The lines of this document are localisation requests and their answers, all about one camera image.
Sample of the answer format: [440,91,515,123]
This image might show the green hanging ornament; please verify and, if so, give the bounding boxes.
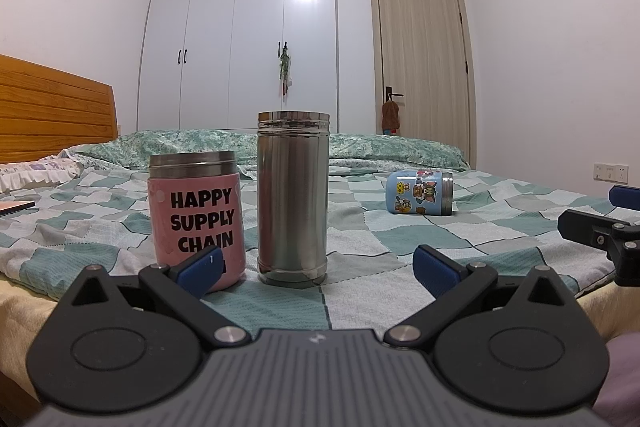
[276,46,294,98]

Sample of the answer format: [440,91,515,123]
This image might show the wooden headboard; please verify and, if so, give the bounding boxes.
[0,54,120,158]

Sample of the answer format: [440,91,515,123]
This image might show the floral frilled pillow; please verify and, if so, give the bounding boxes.
[0,155,85,196]

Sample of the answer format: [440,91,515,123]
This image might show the green floral quilt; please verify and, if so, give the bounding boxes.
[60,128,472,181]

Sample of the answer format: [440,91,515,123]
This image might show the blue cartoon print cup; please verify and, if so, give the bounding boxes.
[385,169,455,218]

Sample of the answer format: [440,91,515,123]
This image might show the white wardrobe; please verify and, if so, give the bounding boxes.
[137,0,340,134]

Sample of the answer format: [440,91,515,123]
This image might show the checkered green white blanket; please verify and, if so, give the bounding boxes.
[0,164,640,333]

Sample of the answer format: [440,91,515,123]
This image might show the tall stainless steel cup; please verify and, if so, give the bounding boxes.
[256,110,331,286]

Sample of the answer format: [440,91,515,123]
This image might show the brown hanging cloth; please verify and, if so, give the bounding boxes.
[381,100,401,136]

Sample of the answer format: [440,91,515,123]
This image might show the person's pink clothing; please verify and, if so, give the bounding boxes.
[592,331,640,427]

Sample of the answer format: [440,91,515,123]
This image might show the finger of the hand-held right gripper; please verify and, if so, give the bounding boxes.
[608,186,640,211]
[557,208,640,288]

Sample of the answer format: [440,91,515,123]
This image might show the wooden door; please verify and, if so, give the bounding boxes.
[369,0,477,166]

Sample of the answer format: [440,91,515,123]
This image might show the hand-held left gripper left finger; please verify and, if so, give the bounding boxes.
[57,245,252,350]

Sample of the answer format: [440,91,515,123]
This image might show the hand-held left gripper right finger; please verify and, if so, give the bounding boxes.
[382,244,583,348]

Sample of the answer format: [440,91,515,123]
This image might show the yellow bed sheet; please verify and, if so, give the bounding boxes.
[0,276,63,413]

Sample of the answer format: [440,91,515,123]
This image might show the pink printed steel cup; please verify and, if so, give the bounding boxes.
[147,150,247,293]

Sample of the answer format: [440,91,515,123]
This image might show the white wall socket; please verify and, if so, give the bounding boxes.
[593,162,629,182]

